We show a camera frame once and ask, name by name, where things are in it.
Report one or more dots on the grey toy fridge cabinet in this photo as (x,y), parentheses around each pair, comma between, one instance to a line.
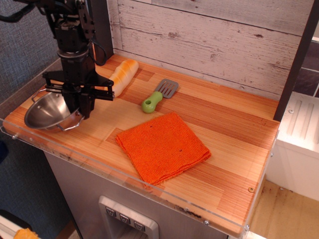
(83,185)

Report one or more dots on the stainless steel two-handled pot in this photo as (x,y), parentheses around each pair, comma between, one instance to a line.
(50,112)

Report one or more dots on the dark right shelf post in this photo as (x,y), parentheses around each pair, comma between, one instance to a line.
(298,60)

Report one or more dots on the green-handled grey toy spatula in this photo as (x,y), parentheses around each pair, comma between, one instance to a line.
(165,89)

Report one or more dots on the dark shelf post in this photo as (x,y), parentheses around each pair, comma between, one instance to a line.
(98,10)
(298,60)

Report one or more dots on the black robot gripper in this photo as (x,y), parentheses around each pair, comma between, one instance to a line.
(78,76)

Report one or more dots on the folded orange cloth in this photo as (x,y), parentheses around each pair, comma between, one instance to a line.
(162,148)

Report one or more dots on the yellow object bottom left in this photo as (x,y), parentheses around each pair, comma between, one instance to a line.
(25,234)

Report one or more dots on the silver dispenser button panel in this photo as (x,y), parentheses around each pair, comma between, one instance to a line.
(122,222)

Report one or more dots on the dark left shelf post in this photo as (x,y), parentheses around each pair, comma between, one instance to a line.
(98,10)

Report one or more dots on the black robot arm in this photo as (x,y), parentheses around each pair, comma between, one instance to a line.
(79,52)

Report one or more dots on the toy bread loaf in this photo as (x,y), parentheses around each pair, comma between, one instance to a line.
(122,75)

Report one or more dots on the clear acrylic counter guard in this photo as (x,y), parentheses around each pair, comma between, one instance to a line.
(223,189)

